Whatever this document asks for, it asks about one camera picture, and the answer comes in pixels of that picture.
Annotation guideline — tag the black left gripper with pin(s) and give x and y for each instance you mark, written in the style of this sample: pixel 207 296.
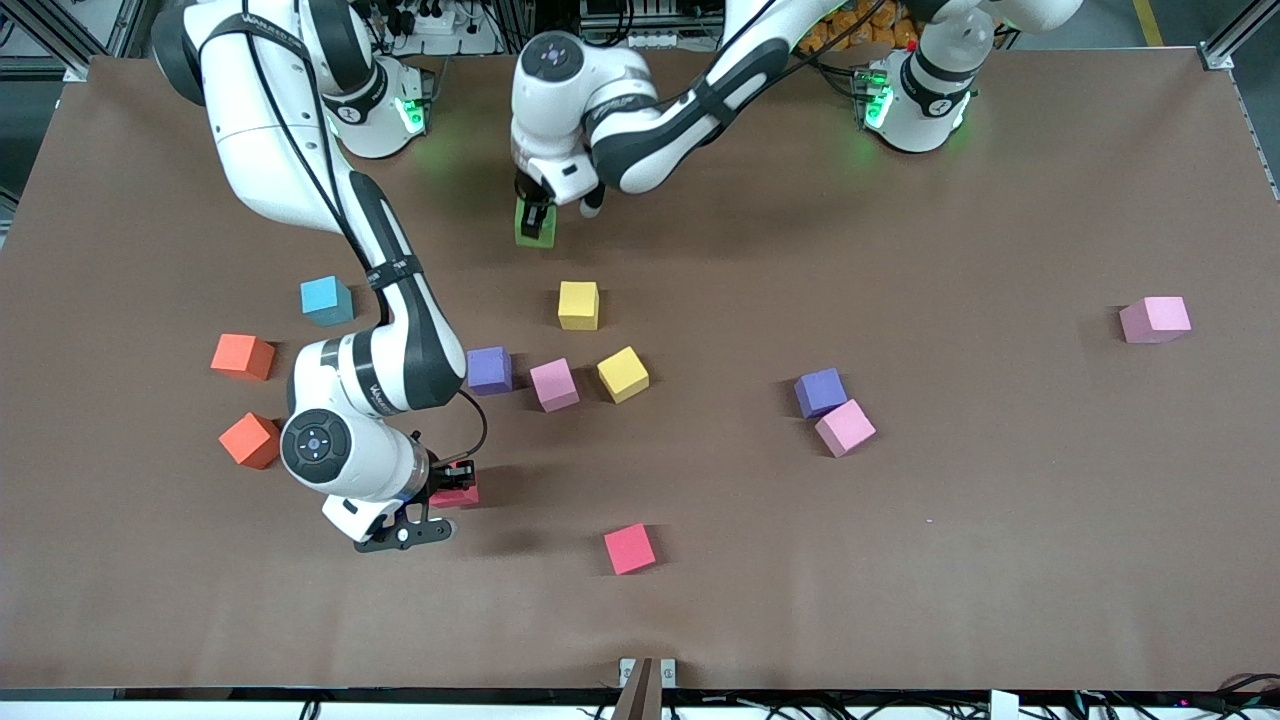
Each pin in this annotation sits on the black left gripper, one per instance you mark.
pixel 531 203

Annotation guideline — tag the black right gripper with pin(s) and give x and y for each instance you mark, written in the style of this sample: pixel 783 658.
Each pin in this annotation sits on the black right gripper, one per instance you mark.
pixel 446 473

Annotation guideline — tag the red foam cube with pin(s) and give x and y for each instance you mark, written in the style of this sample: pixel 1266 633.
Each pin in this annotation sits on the red foam cube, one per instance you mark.
pixel 630 548
pixel 460 499

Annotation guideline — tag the green foam cube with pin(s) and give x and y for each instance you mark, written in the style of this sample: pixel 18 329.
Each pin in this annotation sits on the green foam cube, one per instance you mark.
pixel 519 236

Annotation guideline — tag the yellow foam cube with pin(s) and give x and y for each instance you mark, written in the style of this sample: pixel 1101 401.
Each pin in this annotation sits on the yellow foam cube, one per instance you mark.
pixel 578 305
pixel 623 374

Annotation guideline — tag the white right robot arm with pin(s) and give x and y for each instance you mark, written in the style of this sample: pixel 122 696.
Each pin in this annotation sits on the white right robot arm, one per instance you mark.
pixel 260 120

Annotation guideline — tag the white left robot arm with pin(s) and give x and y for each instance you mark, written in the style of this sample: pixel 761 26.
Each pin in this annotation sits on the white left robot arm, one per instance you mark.
pixel 560 100

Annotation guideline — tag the purple foam cube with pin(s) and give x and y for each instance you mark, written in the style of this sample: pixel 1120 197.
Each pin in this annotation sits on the purple foam cube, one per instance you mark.
pixel 491 370
pixel 820 392

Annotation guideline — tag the pink foam cube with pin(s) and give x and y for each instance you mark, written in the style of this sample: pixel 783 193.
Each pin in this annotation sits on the pink foam cube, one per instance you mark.
pixel 554 384
pixel 1155 319
pixel 845 427

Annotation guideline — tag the white power strip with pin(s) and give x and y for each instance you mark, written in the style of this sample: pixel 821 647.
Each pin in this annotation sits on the white power strip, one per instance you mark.
pixel 470 42

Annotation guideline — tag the orange foam cube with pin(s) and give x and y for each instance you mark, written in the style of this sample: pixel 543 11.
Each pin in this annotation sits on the orange foam cube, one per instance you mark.
pixel 243 356
pixel 250 440

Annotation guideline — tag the grey electronics rack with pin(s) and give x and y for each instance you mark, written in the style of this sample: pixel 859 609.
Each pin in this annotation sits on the grey electronics rack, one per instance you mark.
pixel 650 40

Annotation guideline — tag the blue foam cube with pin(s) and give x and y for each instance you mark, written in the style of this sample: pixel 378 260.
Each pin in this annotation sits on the blue foam cube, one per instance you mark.
pixel 327 300

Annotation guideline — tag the brown table cover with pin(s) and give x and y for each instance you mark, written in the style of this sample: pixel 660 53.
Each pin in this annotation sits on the brown table cover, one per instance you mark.
pixel 900 250

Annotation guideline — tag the orange snack bag pile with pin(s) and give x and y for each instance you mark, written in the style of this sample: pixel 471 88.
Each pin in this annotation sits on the orange snack bag pile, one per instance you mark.
pixel 885 25

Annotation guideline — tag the small white box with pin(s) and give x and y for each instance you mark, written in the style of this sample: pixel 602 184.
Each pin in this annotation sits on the small white box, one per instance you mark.
pixel 1003 705

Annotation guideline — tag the brown camera pole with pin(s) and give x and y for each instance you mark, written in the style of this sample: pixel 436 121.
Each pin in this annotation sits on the brown camera pole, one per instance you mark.
pixel 640 700

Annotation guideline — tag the small metal bracket plate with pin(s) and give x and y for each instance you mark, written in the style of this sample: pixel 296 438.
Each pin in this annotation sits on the small metal bracket plate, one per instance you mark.
pixel 670 672

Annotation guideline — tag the aluminium frame post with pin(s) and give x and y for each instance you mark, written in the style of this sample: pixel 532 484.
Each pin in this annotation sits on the aluminium frame post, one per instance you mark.
pixel 1218 57
pixel 76 70

